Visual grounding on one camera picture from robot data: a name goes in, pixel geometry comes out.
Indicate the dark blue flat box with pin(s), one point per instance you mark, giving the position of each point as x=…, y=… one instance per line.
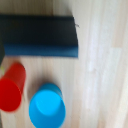
x=40, y=35

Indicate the blue cup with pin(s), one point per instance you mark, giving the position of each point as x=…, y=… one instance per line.
x=46, y=108

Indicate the red plastic cup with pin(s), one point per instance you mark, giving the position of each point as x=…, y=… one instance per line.
x=11, y=90

